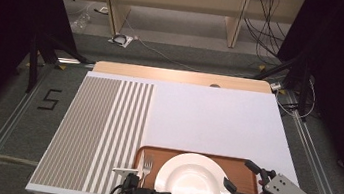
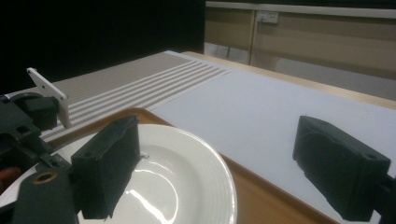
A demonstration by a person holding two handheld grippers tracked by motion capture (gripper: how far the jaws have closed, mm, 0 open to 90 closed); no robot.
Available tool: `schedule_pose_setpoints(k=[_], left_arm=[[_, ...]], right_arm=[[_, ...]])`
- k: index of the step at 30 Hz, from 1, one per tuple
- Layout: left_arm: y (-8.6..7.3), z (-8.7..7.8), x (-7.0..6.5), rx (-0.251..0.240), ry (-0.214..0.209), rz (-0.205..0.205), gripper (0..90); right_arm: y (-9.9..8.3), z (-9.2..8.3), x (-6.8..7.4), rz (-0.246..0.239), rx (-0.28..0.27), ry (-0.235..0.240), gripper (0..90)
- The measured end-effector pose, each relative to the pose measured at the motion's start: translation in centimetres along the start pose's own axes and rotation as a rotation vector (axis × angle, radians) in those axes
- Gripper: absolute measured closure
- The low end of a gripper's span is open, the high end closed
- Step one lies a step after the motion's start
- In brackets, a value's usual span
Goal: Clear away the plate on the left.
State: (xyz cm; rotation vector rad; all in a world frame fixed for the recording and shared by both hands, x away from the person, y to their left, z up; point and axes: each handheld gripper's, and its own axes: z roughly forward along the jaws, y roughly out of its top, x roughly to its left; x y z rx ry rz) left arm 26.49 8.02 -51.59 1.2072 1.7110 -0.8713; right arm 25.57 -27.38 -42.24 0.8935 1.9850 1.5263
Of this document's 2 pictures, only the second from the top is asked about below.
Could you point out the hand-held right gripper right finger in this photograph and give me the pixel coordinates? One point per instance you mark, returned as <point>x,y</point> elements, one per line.
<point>339,168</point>

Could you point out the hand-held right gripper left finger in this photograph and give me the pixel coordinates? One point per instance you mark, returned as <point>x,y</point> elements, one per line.
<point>106,168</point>

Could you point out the white ceramic plate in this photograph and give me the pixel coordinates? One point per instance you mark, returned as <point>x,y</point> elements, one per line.
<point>186,186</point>

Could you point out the brown wooden tray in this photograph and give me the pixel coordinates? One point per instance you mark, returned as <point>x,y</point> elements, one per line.
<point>258,202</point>

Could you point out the striped grey placemat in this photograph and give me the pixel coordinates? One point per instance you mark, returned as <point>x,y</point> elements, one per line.
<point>124,84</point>

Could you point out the white table cover board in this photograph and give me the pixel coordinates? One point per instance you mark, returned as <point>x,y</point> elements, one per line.
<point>264,109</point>

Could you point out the white wall socket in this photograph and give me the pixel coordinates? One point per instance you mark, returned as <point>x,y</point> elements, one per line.
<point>267,17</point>

